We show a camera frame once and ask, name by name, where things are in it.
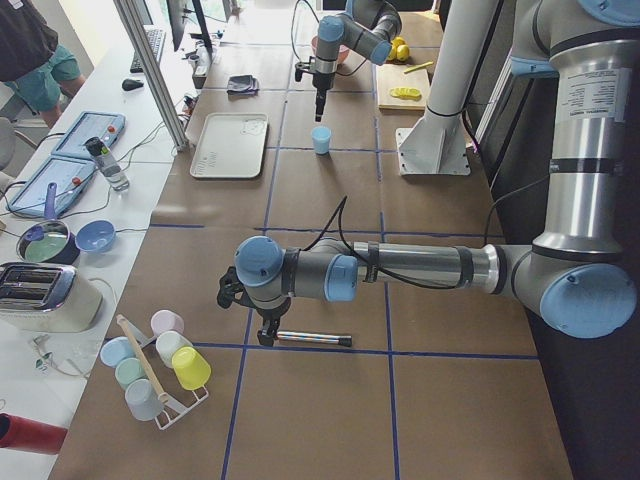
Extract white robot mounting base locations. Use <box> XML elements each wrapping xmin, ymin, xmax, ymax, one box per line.
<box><xmin>395</xmin><ymin>0</ymin><xmax>504</xmax><ymax>177</ymax></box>

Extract steel muddler rod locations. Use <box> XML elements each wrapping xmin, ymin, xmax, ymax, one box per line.
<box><xmin>277</xmin><ymin>330</ymin><xmax>352</xmax><ymax>347</ymax></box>

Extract black computer mouse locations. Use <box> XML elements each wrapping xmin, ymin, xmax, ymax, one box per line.
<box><xmin>121</xmin><ymin>78</ymin><xmax>144</xmax><ymax>92</ymax></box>

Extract blue teach pendant far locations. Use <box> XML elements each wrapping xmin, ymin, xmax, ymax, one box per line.
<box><xmin>51</xmin><ymin>111</ymin><xmax>126</xmax><ymax>159</ymax></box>

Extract folded grey cloth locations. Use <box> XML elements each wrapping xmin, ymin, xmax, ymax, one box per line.
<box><xmin>226</xmin><ymin>74</ymin><xmax>260</xmax><ymax>96</ymax></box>

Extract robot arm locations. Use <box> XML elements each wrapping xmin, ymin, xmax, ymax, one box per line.
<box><xmin>294</xmin><ymin>1</ymin><xmax>402</xmax><ymax>122</ymax></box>
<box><xmin>217</xmin><ymin>1</ymin><xmax>639</xmax><ymax>346</ymax></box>

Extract red cylinder bottle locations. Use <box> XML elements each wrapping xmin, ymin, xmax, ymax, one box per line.
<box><xmin>1</xmin><ymin>413</ymin><xmax>68</xmax><ymax>455</ymax></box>

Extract blue bowl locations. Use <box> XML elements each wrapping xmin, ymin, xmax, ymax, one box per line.
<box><xmin>75</xmin><ymin>220</ymin><xmax>116</xmax><ymax>253</ymax></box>

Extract mint green cup on rack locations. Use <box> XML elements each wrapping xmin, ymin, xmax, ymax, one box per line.
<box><xmin>115</xmin><ymin>357</ymin><xmax>146</xmax><ymax>390</ymax></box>

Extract yellow-green cup on rack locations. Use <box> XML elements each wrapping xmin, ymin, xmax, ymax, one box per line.
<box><xmin>171</xmin><ymin>346</ymin><xmax>212</xmax><ymax>391</ymax></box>

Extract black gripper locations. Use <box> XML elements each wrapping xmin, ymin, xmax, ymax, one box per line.
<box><xmin>294</xmin><ymin>57</ymin><xmax>335</xmax><ymax>122</ymax></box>
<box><xmin>217</xmin><ymin>266</ymin><xmax>291</xmax><ymax>346</ymax></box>

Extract cream toaster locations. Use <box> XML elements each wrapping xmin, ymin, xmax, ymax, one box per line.
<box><xmin>1</xmin><ymin>262</ymin><xmax>102</xmax><ymax>333</ymax></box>

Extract yellow-green knife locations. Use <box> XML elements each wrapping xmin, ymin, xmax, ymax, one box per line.
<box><xmin>403</xmin><ymin>61</ymin><xmax>434</xmax><ymax>75</ymax></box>

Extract white cup on rack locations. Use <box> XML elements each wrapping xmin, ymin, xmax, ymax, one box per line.
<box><xmin>155</xmin><ymin>330</ymin><xmax>193</xmax><ymax>369</ymax></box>

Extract black keyboard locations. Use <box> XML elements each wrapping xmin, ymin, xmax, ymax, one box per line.
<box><xmin>129</xmin><ymin>25</ymin><xmax>166</xmax><ymax>74</ymax></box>

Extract aluminium frame post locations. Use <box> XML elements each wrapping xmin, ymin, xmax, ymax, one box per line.
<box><xmin>114</xmin><ymin>0</ymin><xmax>188</xmax><ymax>152</ymax></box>

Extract blue teach pendant near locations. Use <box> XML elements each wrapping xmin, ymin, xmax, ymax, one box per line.
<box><xmin>5</xmin><ymin>155</ymin><xmax>97</xmax><ymax>219</ymax></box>

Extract grey cup on rack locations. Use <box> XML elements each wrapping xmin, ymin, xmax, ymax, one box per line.
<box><xmin>125</xmin><ymin>378</ymin><xmax>164</xmax><ymax>421</ymax></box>

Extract clear water bottle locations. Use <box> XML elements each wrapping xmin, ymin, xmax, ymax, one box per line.
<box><xmin>84</xmin><ymin>137</ymin><xmax>130</xmax><ymax>191</ymax></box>

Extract pink bowl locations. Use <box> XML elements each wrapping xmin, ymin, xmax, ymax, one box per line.
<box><xmin>311</xmin><ymin>36</ymin><xmax>350</xmax><ymax>66</ymax></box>

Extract pink cup on rack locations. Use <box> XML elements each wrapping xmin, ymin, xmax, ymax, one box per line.
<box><xmin>150</xmin><ymin>309</ymin><xmax>185</xmax><ymax>337</ymax></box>

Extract wooden cutting board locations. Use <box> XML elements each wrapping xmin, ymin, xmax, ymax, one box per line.
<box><xmin>376</xmin><ymin>64</ymin><xmax>430</xmax><ymax>111</ymax></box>

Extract person in green shorts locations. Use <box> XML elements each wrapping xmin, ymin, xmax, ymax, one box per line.
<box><xmin>1</xmin><ymin>1</ymin><xmax>85</xmax><ymax>127</ymax></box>

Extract dark saucepan purple handle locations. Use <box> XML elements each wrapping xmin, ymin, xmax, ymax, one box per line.
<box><xmin>16</xmin><ymin>182</ymin><xmax>80</xmax><ymax>265</ymax></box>

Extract cream bear serving tray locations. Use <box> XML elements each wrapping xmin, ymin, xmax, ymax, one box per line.
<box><xmin>189</xmin><ymin>113</ymin><xmax>268</xmax><ymax>179</ymax></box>

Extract lemon slices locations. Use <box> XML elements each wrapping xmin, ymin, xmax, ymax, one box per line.
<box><xmin>389</xmin><ymin>87</ymin><xmax>422</xmax><ymax>101</ymax></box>

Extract blue teach pendant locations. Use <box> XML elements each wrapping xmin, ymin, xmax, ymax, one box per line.
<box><xmin>51</xmin><ymin>111</ymin><xmax>126</xmax><ymax>159</ymax></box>
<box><xmin>5</xmin><ymin>155</ymin><xmax>97</xmax><ymax>219</ymax></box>

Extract light blue cup on rack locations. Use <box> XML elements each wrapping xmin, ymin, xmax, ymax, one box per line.
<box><xmin>99</xmin><ymin>336</ymin><xmax>135</xmax><ymax>368</ymax></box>

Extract wooden rack handle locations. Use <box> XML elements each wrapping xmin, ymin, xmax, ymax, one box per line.
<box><xmin>116</xmin><ymin>314</ymin><xmax>169</xmax><ymax>405</ymax></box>

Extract white wire cup rack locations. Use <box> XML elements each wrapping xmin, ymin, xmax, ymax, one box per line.
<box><xmin>138</xmin><ymin>342</ymin><xmax>210</xmax><ymax>431</ymax></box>

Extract light blue plastic cup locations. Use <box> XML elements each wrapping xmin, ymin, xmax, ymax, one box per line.
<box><xmin>311</xmin><ymin>125</ymin><xmax>332</xmax><ymax>155</ymax></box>

